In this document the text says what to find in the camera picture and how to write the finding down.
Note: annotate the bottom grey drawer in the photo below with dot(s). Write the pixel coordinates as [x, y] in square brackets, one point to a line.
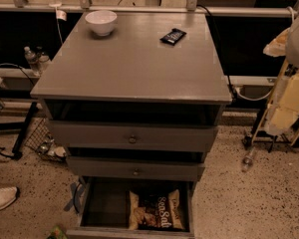
[106, 209]

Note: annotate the white ceramic bowl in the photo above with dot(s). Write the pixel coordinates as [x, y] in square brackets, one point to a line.
[101, 22]

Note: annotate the green snack package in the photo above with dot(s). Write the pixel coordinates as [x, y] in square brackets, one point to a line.
[57, 233]

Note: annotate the glass jar on ledge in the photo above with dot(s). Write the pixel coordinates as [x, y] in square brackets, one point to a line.
[43, 57]

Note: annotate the yellow metal frame stand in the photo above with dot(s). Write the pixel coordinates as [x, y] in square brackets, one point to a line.
[260, 122]

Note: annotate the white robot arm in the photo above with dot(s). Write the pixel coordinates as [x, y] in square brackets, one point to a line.
[286, 44]

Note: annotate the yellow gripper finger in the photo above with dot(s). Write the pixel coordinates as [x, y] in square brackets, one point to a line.
[285, 108]

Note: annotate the dark candy bar wrapper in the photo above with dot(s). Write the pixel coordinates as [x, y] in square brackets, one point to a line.
[173, 36]

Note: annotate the black stand leg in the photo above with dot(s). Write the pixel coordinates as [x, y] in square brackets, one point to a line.
[22, 127]

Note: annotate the wire mesh basket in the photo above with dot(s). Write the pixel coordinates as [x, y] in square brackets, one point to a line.
[40, 140]

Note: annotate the blue tape cross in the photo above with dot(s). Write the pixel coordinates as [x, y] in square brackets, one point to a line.
[77, 190]

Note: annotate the grey drawer cabinet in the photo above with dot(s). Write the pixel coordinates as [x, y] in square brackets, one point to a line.
[132, 77]

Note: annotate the brown sea salt chip bag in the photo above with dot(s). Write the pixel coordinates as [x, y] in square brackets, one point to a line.
[155, 211]

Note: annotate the middle grey drawer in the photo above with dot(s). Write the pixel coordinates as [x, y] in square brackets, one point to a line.
[134, 169]

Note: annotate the white hanging tag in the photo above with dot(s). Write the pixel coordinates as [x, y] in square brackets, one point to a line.
[62, 15]

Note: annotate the white sneaker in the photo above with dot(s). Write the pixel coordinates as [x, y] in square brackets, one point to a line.
[7, 196]

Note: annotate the top grey drawer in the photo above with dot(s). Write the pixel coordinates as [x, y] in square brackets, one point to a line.
[129, 136]

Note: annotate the clear water bottle on ledge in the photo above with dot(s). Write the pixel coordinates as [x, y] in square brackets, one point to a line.
[33, 61]

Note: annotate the plastic bottle on floor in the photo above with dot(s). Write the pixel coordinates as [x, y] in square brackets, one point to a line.
[248, 159]

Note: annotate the grey drawer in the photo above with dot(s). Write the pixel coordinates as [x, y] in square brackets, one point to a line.
[129, 136]
[106, 209]
[134, 169]

